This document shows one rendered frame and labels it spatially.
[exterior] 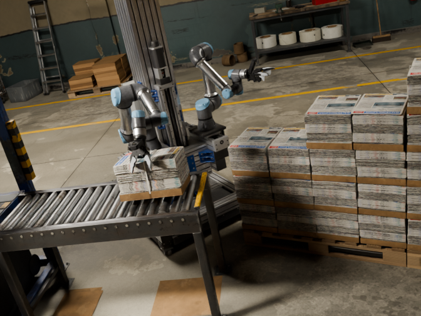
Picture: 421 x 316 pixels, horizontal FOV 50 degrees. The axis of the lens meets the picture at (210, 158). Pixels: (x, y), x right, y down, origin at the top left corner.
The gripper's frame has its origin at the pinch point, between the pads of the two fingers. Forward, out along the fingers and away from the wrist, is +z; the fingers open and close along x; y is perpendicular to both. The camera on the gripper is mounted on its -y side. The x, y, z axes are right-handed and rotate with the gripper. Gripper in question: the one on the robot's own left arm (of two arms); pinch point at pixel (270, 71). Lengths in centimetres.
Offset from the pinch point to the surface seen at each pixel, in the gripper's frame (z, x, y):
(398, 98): 88, 10, 16
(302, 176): 35, 48, 55
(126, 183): -36, 130, 11
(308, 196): 37, 50, 70
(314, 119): 46, 41, 15
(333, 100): 50, 15, 15
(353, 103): 64, 19, 15
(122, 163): -38, 126, 1
